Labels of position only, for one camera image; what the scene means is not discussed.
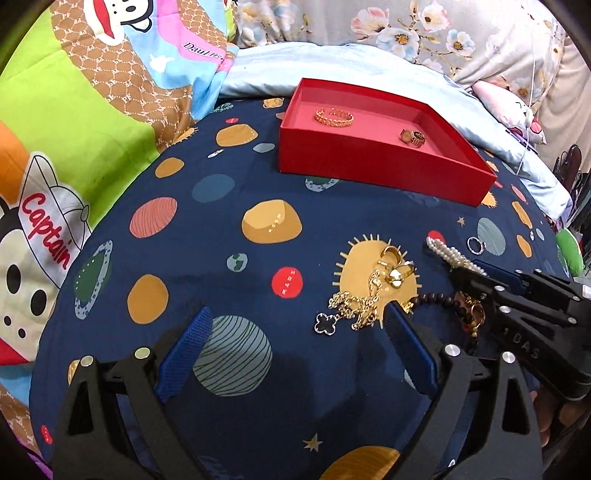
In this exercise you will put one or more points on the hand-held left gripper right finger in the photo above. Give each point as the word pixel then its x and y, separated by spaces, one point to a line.
pixel 411 350

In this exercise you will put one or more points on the green plush cushion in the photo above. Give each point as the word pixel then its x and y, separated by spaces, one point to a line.
pixel 569 251

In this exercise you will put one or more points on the person's right hand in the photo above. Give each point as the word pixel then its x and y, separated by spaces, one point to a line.
pixel 551 420

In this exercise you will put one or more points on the beige curtain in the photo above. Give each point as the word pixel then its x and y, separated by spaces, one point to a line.
pixel 570 92

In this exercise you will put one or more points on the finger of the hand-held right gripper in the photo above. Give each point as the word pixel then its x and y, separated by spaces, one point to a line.
pixel 521 342
pixel 501 274

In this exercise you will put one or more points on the navy planet print bedsheet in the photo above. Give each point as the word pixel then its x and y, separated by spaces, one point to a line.
pixel 207 258

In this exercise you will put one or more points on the cartoon monkey printed blanket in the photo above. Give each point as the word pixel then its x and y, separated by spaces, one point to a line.
pixel 92 115

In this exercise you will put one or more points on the gold wrist watch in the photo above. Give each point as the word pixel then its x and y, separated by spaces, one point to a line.
pixel 411 137

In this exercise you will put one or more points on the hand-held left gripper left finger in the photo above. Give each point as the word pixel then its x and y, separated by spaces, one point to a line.
pixel 184 350

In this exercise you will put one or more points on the pink cartoon pillow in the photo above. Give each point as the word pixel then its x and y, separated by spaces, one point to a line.
pixel 503 101

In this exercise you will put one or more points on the red cardboard box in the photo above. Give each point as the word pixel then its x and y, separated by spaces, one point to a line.
pixel 369 159

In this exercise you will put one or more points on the black metal rack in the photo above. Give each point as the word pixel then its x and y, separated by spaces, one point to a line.
pixel 570 175

